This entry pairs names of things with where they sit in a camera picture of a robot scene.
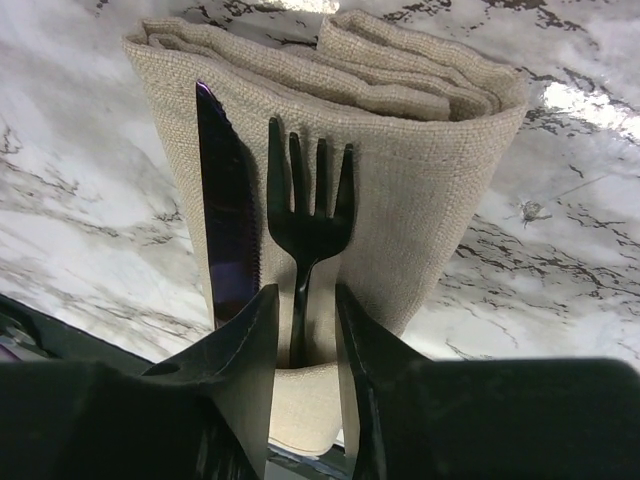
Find purple knife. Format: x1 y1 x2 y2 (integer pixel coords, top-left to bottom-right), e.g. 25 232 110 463
195 81 260 328

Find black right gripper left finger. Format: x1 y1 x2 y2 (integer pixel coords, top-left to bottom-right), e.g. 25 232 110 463
1 285 279 479

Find silver fork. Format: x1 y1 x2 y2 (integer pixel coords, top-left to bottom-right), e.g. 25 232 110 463
267 117 356 369

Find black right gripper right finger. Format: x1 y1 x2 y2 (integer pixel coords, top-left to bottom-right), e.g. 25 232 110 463
335 284 639 479

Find beige cloth napkin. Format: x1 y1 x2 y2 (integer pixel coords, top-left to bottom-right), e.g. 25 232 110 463
122 9 530 456

